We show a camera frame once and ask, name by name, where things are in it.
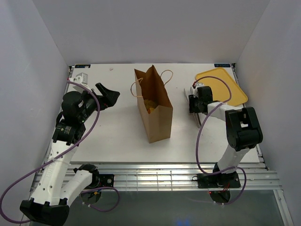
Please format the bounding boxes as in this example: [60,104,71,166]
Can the yellow tray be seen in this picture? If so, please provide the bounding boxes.
[195,68,248,106]

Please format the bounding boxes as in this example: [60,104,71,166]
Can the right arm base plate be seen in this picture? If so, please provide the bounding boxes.
[197,172,241,188]

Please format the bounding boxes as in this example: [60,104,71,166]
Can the corner label sticker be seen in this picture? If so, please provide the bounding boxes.
[214,64,231,68]
[74,64,91,68]

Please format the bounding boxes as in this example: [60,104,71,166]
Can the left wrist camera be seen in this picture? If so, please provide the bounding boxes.
[74,73,88,85]

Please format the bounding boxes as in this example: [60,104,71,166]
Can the left corner label sticker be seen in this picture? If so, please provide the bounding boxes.
[74,64,91,68]

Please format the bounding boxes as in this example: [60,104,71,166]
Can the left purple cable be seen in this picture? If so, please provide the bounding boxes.
[0,80,120,224]

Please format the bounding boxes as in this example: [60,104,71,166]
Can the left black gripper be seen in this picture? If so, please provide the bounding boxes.
[78,83,120,122]

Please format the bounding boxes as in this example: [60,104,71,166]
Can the brown paper bag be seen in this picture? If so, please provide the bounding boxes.
[130,65,174,143]

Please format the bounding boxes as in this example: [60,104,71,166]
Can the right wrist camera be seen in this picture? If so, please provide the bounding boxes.
[190,83,204,96]

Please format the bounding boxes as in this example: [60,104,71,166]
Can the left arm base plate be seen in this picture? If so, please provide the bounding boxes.
[96,174,115,188]

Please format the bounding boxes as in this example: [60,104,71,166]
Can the twisted golden bread roll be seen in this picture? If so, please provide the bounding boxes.
[144,99,158,114]

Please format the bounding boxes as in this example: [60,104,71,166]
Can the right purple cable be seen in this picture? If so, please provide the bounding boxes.
[188,75,247,205]

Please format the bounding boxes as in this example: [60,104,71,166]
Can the metal tongs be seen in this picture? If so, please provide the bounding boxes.
[183,88,202,129]

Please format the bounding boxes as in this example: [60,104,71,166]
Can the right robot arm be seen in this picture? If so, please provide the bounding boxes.
[187,84,263,189]

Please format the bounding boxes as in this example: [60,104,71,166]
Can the aluminium frame rail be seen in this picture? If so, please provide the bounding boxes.
[30,162,283,192]

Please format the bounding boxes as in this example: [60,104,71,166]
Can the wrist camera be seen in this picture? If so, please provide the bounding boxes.
[190,83,204,96]
[74,73,88,85]

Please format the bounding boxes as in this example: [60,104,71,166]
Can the right corner label sticker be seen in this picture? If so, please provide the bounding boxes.
[214,64,231,68]

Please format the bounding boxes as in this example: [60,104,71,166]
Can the purple cable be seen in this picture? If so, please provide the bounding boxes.
[0,80,120,224]
[188,75,247,205]

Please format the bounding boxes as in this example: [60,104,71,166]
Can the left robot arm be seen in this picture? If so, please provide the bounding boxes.
[20,83,120,226]

